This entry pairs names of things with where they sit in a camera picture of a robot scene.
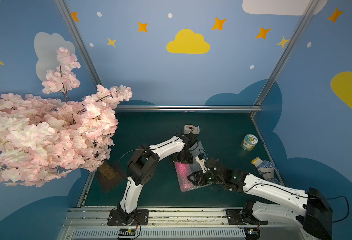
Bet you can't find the pink plastic wine glass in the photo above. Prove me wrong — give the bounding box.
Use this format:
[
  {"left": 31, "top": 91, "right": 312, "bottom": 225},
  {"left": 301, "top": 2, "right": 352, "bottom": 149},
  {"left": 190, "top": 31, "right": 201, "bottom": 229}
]
[{"left": 174, "top": 163, "right": 194, "bottom": 192}]

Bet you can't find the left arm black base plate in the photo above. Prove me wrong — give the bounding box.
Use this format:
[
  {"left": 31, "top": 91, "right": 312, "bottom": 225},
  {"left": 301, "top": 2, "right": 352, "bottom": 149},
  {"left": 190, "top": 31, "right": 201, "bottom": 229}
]
[{"left": 107, "top": 208, "right": 149, "bottom": 226}]

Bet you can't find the pink cherry blossom tree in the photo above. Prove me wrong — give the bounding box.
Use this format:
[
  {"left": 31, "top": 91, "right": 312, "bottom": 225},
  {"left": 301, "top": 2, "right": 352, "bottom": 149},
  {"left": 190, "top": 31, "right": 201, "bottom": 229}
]
[{"left": 0, "top": 46, "right": 133, "bottom": 188}]

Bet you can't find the aluminium frame post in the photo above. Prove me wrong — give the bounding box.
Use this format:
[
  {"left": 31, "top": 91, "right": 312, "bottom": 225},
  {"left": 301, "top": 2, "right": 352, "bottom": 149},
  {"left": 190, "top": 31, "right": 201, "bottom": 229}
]
[
  {"left": 250, "top": 0, "right": 320, "bottom": 119},
  {"left": 55, "top": 0, "right": 103, "bottom": 85}
]

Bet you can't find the right aluminium frame post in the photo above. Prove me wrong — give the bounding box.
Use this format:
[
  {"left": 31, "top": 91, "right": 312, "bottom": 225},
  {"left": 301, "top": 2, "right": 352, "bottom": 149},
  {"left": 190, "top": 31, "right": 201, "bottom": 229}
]
[{"left": 250, "top": 0, "right": 320, "bottom": 119}]

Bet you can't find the white tape dispenser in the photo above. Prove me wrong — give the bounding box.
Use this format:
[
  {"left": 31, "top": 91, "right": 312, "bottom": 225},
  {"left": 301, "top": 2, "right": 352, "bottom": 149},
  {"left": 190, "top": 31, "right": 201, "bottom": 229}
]
[{"left": 183, "top": 125, "right": 200, "bottom": 135}]

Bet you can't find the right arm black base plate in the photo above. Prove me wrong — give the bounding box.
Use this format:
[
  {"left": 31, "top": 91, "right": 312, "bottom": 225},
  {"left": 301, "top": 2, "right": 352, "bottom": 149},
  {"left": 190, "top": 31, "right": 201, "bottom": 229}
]
[{"left": 226, "top": 209, "right": 269, "bottom": 226}]

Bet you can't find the aluminium back frame bar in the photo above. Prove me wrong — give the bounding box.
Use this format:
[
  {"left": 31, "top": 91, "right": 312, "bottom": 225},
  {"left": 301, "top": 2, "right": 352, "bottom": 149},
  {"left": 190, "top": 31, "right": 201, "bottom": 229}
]
[{"left": 116, "top": 105, "right": 262, "bottom": 113}]

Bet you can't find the brown tree base pot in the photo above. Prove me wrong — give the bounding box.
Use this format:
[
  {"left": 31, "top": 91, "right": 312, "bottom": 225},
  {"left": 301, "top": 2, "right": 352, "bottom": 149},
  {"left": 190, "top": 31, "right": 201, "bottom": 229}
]
[{"left": 96, "top": 161, "right": 126, "bottom": 193}]

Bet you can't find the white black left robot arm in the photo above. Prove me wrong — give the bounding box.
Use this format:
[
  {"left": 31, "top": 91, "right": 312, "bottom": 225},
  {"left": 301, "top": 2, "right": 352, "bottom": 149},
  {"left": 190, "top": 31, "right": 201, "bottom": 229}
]
[{"left": 117, "top": 134, "right": 198, "bottom": 225}]

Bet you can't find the aluminium front rail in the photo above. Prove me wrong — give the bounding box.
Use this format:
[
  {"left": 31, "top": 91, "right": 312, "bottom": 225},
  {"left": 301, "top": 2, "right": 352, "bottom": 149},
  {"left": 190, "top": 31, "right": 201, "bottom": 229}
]
[{"left": 57, "top": 207, "right": 314, "bottom": 240}]

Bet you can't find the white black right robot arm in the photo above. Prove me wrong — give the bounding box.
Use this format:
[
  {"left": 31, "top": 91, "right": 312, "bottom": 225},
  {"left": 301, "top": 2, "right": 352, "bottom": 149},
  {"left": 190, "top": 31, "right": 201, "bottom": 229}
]
[{"left": 187, "top": 159, "right": 333, "bottom": 240}]

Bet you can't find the clear bubble wrap sheet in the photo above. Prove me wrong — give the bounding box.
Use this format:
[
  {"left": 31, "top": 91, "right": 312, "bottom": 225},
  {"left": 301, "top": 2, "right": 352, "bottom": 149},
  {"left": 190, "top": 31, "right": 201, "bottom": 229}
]
[{"left": 189, "top": 142, "right": 210, "bottom": 191}]

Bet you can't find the small green circuit board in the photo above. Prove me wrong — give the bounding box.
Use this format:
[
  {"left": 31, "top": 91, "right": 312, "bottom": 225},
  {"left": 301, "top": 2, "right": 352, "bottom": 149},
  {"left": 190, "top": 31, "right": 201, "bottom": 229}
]
[{"left": 117, "top": 228, "right": 137, "bottom": 239}]

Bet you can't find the left aluminium frame post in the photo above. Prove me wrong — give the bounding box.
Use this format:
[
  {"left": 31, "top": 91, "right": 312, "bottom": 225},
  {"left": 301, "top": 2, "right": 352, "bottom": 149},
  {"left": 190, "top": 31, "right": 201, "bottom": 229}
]
[{"left": 55, "top": 0, "right": 103, "bottom": 85}]

